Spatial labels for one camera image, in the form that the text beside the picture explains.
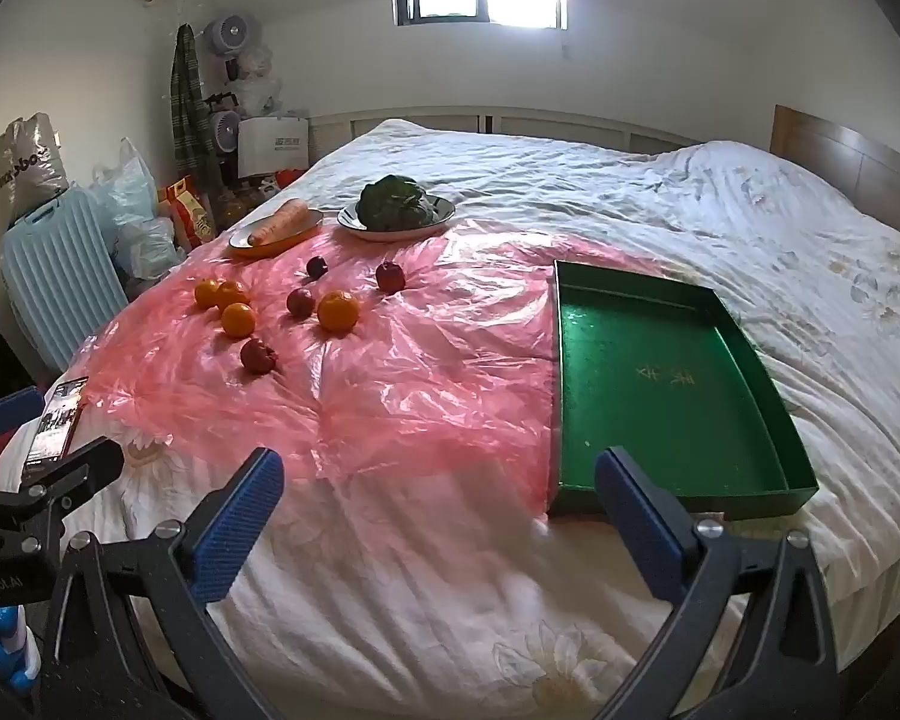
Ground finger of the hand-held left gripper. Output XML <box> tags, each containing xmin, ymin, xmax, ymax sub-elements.
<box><xmin>0</xmin><ymin>388</ymin><xmax>46</xmax><ymax>442</ymax></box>
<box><xmin>19</xmin><ymin>436</ymin><xmax>126</xmax><ymax>535</ymax></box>

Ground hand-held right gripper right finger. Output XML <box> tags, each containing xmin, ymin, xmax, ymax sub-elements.
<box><xmin>594</xmin><ymin>446</ymin><xmax>841</xmax><ymax>720</ymax></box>

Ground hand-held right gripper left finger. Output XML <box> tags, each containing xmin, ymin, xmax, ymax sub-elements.
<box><xmin>45</xmin><ymin>447</ymin><xmax>286</xmax><ymax>720</ymax></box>

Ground green tray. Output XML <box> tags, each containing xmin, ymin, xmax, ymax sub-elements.
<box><xmin>547</xmin><ymin>259</ymin><xmax>820</xmax><ymax>522</ymax></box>

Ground person's left hand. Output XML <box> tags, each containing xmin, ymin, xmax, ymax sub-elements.
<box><xmin>0</xmin><ymin>604</ymin><xmax>43</xmax><ymax>695</ymax></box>

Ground smartphone with red case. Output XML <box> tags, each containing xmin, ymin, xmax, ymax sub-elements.
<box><xmin>21</xmin><ymin>376</ymin><xmax>91</xmax><ymax>475</ymax></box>

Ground light blue suitcase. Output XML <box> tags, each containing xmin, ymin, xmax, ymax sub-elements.
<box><xmin>0</xmin><ymin>184</ymin><xmax>130</xmax><ymax>374</ymax></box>

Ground pink plastic sheet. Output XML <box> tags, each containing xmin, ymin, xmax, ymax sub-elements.
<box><xmin>75</xmin><ymin>221</ymin><xmax>668</xmax><ymax>518</ymax></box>

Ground clear plastic bag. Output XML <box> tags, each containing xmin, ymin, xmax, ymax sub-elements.
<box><xmin>90</xmin><ymin>136</ymin><xmax>182</xmax><ymax>278</ymax></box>

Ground grey printed plastic bag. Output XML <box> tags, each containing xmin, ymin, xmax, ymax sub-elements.
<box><xmin>0</xmin><ymin>112</ymin><xmax>71</xmax><ymax>222</ymax></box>

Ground orange rice bag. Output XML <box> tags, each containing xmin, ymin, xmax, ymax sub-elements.
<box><xmin>157</xmin><ymin>175</ymin><xmax>218</xmax><ymax>248</ymax></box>

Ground carrot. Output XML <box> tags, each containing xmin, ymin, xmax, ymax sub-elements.
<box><xmin>247</xmin><ymin>199</ymin><xmax>311</xmax><ymax>248</ymax></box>

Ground orange plate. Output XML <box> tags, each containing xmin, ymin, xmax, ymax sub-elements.
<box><xmin>229</xmin><ymin>208</ymin><xmax>326</xmax><ymax>259</ymax></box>

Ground green leafy vegetable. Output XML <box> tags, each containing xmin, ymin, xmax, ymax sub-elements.
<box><xmin>356</xmin><ymin>174</ymin><xmax>433</xmax><ymax>233</ymax></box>

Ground plaid garment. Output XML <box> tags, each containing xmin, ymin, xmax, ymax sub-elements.
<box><xmin>169</xmin><ymin>22</ymin><xmax>217</xmax><ymax>173</ymax></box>

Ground white plate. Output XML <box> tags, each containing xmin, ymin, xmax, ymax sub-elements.
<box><xmin>337</xmin><ymin>194</ymin><xmax>457</xmax><ymax>243</ymax></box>

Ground white electric fan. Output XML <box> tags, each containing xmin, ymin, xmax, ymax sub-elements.
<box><xmin>204</xmin><ymin>13</ymin><xmax>256</xmax><ymax>57</ymax></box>
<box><xmin>206</xmin><ymin>109</ymin><xmax>242</xmax><ymax>152</ymax></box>

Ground white cardboard box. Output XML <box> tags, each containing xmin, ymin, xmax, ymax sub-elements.
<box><xmin>237</xmin><ymin>115</ymin><xmax>312</xmax><ymax>179</ymax></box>

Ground white plastic bags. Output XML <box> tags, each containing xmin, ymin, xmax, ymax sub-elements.
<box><xmin>229</xmin><ymin>45</ymin><xmax>286</xmax><ymax>117</ymax></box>

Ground wooden headboard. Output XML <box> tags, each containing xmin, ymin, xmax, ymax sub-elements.
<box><xmin>769</xmin><ymin>104</ymin><xmax>900</xmax><ymax>260</ymax></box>

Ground white panelled bed frame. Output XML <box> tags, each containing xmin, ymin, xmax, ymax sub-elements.
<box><xmin>307</xmin><ymin>106</ymin><xmax>710</xmax><ymax>164</ymax></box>

